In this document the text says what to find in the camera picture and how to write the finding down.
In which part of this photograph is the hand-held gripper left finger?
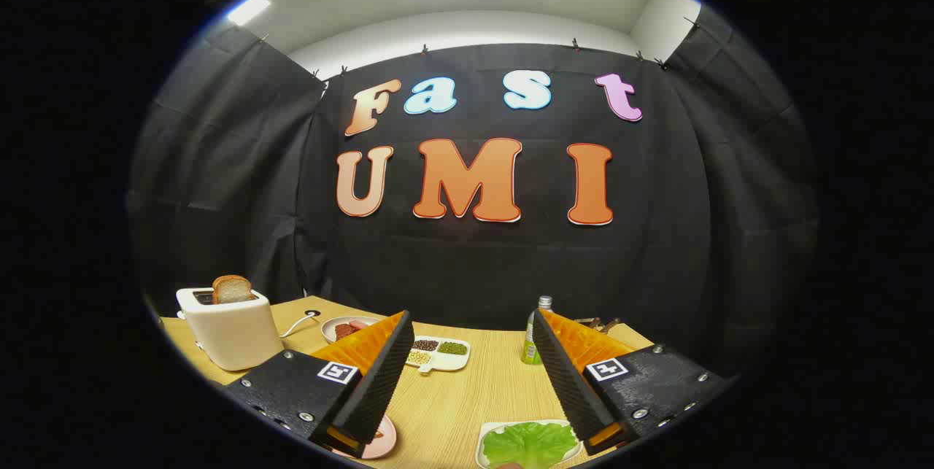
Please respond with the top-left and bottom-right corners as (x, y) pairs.
(223, 311), (414, 459)

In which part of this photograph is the green metal bottle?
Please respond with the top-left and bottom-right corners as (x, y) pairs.
(521, 295), (553, 365)

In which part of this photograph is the pink round plate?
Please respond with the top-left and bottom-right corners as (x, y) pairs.
(332, 414), (397, 460)

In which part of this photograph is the round beige plate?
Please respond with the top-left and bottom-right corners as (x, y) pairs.
(322, 317), (384, 344)

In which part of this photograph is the toasted bread slice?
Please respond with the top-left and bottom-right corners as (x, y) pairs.
(212, 275), (254, 305)

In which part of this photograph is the white toaster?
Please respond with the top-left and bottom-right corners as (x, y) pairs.
(176, 287), (285, 372)

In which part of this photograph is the white power cable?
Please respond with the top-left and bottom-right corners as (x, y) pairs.
(279, 314), (316, 339)

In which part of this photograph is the green lettuce leaf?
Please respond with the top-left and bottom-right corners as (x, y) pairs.
(483, 422), (579, 469)

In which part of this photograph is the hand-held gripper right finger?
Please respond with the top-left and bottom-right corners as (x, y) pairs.
(530, 309), (738, 457)

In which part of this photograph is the white rectangular plate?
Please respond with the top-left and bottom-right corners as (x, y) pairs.
(476, 420), (584, 469)

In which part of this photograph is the white divided dish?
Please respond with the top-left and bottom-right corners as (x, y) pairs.
(406, 336), (471, 373)

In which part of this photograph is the ceiling light panel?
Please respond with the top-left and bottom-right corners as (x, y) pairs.
(226, 0), (271, 26)

